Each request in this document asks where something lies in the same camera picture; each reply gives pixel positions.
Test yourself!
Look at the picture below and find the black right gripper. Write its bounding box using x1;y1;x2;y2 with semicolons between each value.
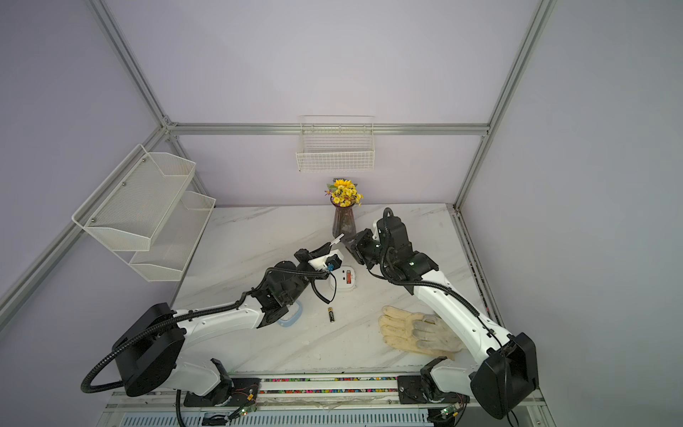
343;230;396;270

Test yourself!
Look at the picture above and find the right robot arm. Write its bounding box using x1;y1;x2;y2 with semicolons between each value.
343;209;539;421

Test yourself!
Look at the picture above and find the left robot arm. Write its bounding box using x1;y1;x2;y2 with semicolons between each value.
115;245;343;401

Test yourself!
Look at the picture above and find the light blue alarm clock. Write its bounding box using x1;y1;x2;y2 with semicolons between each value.
277;301;303;327

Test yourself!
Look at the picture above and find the dark glass vase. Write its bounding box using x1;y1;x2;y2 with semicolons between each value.
331;199;357;239

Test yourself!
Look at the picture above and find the yellow flower bouquet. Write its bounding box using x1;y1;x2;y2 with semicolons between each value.
325;179;364;208

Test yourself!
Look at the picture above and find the cream work glove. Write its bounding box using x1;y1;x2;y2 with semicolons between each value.
378;306;466;359

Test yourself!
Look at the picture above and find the white two-tier mesh shelf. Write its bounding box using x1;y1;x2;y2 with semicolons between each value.
72;145;216;282

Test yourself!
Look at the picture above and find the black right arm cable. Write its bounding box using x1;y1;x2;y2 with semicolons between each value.
367;206;505;348

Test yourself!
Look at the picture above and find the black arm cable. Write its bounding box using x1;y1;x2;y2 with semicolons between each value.
367;206;505;348
80;269;338;395

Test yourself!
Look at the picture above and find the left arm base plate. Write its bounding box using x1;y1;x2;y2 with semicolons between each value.
183;377;261;407

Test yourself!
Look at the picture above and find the white wire wall basket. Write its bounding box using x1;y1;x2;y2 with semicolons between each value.
295;115;375;173

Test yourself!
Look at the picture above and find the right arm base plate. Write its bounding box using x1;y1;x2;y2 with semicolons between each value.
397;375;470;405

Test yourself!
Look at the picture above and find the aluminium front rail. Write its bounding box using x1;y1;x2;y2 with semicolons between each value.
98;373;555;426

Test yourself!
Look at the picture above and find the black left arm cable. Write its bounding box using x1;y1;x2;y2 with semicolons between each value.
80;269;338;395

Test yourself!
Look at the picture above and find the aluminium frame profile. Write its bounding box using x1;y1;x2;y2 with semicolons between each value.
0;0;558;375

